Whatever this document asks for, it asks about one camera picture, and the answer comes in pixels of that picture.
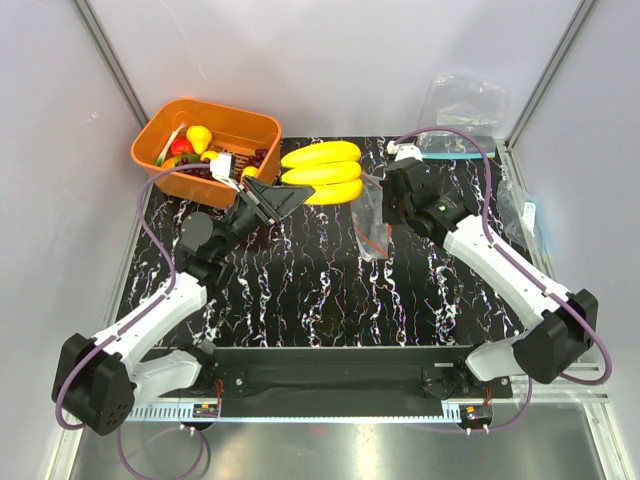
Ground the yellow banana bunch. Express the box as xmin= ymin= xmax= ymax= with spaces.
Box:
xmin=280 ymin=140 xmax=364 ymax=206

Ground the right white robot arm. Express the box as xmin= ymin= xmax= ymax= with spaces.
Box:
xmin=381 ymin=158 xmax=598 ymax=397

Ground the orange plastic basket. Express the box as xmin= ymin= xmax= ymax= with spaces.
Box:
xmin=131 ymin=98 xmax=281 ymax=184

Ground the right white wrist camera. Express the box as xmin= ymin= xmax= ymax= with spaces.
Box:
xmin=386 ymin=141 xmax=422 ymax=161

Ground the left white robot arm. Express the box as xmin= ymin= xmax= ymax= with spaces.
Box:
xmin=52 ymin=176 xmax=315 ymax=436

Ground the yellow pear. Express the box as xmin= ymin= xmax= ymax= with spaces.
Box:
xmin=186 ymin=125 xmax=213 ymax=155

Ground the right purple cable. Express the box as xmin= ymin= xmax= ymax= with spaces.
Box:
xmin=394 ymin=126 xmax=614 ymax=436

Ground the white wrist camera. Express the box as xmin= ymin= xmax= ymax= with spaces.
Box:
xmin=209 ymin=152 xmax=239 ymax=191
xmin=386 ymin=141 xmax=422 ymax=161

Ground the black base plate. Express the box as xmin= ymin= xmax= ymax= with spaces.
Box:
xmin=159 ymin=344 xmax=516 ymax=419

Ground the yellow lemon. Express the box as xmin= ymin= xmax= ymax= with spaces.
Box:
xmin=200 ymin=151 xmax=219 ymax=163

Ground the red apple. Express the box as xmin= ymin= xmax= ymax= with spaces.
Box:
xmin=170 ymin=137 xmax=195 ymax=156

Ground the red zip clear bag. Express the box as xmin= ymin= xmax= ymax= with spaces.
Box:
xmin=350 ymin=174 xmax=391 ymax=262

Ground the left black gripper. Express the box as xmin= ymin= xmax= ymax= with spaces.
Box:
xmin=215 ymin=175 xmax=315 ymax=259

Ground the small yellow orange fruit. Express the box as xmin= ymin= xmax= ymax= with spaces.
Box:
xmin=241 ymin=166 xmax=258 ymax=180

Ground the clear plastic bag right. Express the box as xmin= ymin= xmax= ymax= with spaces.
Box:
xmin=496 ymin=179 xmax=542 ymax=249

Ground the blue zip plastic bag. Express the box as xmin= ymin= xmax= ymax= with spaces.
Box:
xmin=415 ymin=74 xmax=510 ymax=161

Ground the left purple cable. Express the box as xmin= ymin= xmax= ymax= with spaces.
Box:
xmin=53 ymin=162 xmax=221 ymax=476

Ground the orange green mango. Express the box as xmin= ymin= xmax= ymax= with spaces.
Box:
xmin=161 ymin=156 xmax=181 ymax=169

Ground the purple cable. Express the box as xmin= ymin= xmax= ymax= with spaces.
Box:
xmin=394 ymin=126 xmax=614 ymax=436
xmin=53 ymin=162 xmax=221 ymax=476

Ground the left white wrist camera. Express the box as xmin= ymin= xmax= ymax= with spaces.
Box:
xmin=209 ymin=152 xmax=239 ymax=191

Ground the dark red grape bunch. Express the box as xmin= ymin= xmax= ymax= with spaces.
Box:
xmin=174 ymin=148 xmax=269 ymax=181

